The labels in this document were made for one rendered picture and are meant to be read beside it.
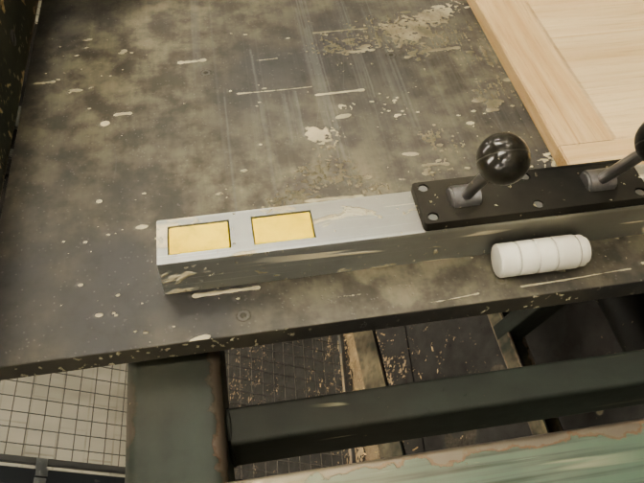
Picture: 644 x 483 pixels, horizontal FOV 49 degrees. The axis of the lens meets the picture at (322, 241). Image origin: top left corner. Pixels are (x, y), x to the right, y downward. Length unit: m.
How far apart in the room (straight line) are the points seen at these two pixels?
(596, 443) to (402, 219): 0.23
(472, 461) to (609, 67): 0.52
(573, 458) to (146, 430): 0.32
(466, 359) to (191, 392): 2.19
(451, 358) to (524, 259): 2.19
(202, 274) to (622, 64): 0.52
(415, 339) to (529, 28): 2.20
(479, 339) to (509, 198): 2.10
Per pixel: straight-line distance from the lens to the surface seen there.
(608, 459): 0.51
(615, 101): 0.82
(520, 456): 0.49
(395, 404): 0.61
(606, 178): 0.64
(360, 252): 0.60
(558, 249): 0.63
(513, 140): 0.51
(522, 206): 0.62
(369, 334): 1.88
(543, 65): 0.84
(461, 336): 2.78
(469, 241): 0.63
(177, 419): 0.59
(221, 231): 0.60
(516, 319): 2.36
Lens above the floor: 1.87
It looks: 30 degrees down
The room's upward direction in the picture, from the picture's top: 73 degrees counter-clockwise
